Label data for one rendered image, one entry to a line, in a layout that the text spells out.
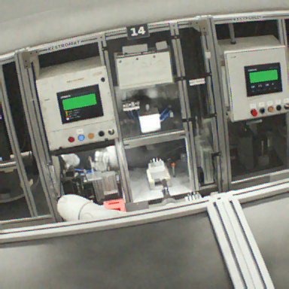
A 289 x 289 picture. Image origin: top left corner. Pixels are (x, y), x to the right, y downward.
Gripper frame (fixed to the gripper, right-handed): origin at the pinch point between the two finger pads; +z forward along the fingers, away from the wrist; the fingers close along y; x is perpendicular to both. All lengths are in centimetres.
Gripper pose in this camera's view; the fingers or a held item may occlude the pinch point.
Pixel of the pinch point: (163, 185)
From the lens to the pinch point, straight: 344.3
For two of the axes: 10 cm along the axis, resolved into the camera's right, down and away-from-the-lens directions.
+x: -9.8, 1.8, -0.4
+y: -1.4, -8.8, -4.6
